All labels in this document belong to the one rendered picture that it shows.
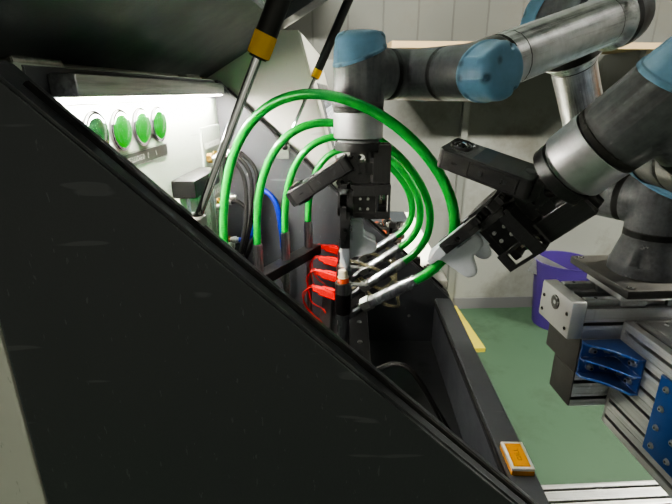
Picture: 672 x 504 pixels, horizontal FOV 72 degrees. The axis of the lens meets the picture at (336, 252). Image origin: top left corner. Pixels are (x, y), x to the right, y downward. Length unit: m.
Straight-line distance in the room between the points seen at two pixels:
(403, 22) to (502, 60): 2.31
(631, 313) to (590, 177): 0.74
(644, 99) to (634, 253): 0.75
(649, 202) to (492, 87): 0.62
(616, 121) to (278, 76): 0.76
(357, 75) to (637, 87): 0.36
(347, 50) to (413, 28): 2.26
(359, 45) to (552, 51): 0.27
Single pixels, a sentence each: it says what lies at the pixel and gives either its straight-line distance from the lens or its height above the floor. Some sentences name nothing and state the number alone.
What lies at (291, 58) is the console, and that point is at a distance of 1.09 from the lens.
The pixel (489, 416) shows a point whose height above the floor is 0.95.
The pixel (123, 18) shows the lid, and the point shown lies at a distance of 0.59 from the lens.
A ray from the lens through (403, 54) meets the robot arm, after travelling 0.75.
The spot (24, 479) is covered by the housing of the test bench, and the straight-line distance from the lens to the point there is 0.65.
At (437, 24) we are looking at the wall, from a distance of 2.99.
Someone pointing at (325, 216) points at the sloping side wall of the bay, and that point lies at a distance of 1.07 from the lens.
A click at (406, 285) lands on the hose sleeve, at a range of 0.66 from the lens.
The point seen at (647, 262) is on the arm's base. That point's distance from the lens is 1.20.
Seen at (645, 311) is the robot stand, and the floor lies 0.97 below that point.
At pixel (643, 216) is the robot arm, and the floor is 1.17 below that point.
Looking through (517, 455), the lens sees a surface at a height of 0.96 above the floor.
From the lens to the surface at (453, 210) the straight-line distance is 0.61.
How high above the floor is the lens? 1.43
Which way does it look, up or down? 19 degrees down
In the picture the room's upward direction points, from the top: straight up
